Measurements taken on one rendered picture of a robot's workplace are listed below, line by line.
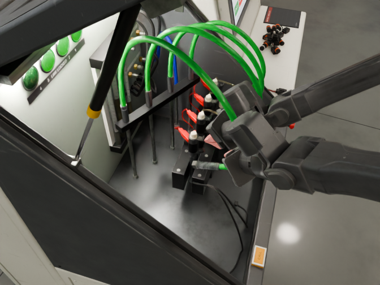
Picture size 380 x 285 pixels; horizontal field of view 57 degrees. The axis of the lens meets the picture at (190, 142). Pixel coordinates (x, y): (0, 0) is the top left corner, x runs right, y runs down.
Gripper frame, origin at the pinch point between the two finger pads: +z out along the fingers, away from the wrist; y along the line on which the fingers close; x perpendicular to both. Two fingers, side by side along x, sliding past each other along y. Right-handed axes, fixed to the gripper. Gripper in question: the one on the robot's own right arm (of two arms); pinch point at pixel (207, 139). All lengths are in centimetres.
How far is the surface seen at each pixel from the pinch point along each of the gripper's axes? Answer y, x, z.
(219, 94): 13.4, 9.4, -24.7
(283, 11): 2, -99, 23
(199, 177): -8.7, 4.9, 8.1
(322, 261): -113, -43, 47
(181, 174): -4.9, 6.8, 11.7
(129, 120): 16.5, 6.1, 15.0
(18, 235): 13, 45, 29
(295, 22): -4, -93, 17
